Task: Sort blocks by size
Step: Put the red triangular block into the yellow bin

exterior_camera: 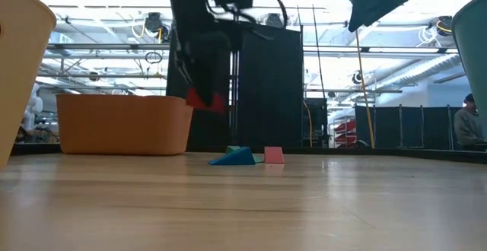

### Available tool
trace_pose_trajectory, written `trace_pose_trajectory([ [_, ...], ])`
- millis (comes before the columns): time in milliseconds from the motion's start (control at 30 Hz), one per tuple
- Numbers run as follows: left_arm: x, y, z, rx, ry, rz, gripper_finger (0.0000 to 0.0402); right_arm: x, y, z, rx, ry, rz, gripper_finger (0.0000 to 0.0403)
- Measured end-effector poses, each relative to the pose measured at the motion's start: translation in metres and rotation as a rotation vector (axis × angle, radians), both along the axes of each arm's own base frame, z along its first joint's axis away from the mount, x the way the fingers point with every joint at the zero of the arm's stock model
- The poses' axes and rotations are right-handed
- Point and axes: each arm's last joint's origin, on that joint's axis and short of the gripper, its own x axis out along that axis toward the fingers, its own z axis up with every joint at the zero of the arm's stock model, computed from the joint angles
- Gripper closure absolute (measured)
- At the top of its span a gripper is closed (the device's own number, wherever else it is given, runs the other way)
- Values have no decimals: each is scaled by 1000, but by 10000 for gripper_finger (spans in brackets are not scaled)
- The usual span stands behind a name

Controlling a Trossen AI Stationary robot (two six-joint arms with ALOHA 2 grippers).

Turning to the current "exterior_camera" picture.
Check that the black table frame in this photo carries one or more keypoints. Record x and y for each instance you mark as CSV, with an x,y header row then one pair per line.
x,y
38,149

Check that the black partition row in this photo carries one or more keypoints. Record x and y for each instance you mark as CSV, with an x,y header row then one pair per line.
x,y
411,129

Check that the black perforated computer case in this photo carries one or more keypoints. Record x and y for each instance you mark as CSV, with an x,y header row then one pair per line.
x,y
317,118

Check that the pink block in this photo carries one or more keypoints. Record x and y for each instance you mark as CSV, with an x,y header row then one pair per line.
x,y
274,156

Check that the red rack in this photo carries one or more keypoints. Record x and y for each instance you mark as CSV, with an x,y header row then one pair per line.
x,y
346,131

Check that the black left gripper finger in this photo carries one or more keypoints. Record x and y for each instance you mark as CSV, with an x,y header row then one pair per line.
x,y
184,68
211,83

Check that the teal plastic bin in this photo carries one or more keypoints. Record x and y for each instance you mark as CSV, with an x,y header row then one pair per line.
x,y
473,61

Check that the orange plastic bin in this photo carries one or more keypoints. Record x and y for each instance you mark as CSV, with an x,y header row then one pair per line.
x,y
121,125

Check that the person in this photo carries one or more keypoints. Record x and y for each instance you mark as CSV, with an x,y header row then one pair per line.
x,y
468,125

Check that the yellow plastic bin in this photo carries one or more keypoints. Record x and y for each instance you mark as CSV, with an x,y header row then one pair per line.
x,y
23,72

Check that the red triangular block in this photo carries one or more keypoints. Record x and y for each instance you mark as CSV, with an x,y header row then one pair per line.
x,y
218,104

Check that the blue wedge block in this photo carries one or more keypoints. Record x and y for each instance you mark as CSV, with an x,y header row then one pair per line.
x,y
234,159

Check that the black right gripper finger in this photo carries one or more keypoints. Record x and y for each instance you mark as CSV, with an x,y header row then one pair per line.
x,y
373,4

